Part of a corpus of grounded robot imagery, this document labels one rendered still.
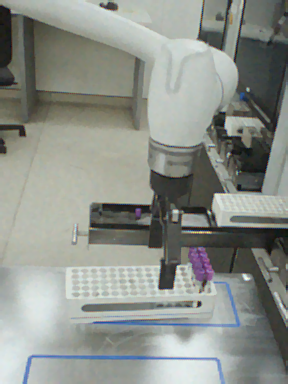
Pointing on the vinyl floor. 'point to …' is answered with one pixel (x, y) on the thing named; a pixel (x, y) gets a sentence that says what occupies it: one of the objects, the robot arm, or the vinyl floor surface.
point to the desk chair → (6, 67)
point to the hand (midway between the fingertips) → (160, 262)
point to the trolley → (133, 338)
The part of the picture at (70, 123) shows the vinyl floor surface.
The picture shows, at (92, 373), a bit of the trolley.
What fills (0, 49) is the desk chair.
